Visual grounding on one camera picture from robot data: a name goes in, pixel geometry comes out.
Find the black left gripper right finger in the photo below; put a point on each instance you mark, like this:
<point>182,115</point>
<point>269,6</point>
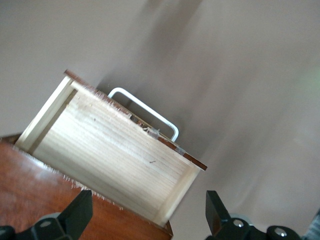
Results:
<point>220,225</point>

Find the dark brown wooden cabinet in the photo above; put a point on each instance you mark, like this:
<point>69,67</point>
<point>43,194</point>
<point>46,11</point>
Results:
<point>30,200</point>

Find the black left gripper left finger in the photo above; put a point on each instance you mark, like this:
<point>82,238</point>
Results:
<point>75,220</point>

